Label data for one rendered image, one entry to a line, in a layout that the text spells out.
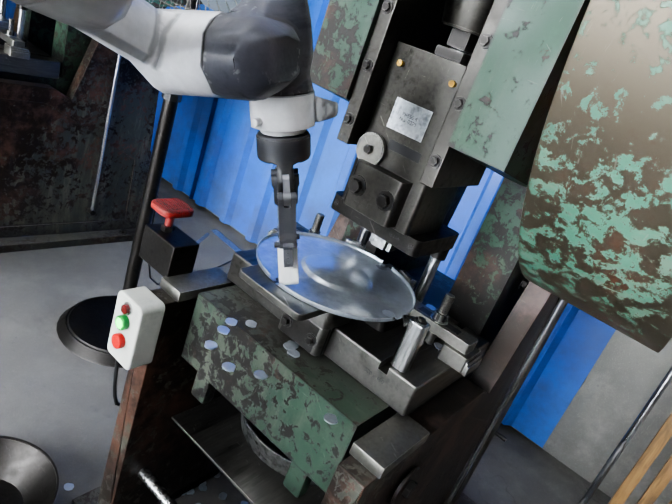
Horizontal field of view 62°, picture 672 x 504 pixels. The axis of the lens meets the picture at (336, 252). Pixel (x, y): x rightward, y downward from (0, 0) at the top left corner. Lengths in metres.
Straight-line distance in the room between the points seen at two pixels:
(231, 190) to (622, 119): 2.54
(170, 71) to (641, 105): 0.49
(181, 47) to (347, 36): 0.36
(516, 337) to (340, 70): 0.65
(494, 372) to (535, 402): 1.03
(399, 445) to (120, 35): 0.66
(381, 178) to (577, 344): 1.37
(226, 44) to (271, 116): 0.13
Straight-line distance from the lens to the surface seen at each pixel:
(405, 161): 0.93
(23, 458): 1.56
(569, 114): 0.54
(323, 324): 0.94
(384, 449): 0.87
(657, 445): 1.94
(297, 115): 0.74
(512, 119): 0.81
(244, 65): 0.64
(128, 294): 1.05
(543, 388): 2.23
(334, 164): 2.52
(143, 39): 0.69
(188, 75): 0.69
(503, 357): 1.23
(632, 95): 0.52
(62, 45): 2.36
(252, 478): 1.22
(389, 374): 0.93
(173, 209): 1.08
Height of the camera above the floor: 1.18
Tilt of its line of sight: 22 degrees down
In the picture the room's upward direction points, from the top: 20 degrees clockwise
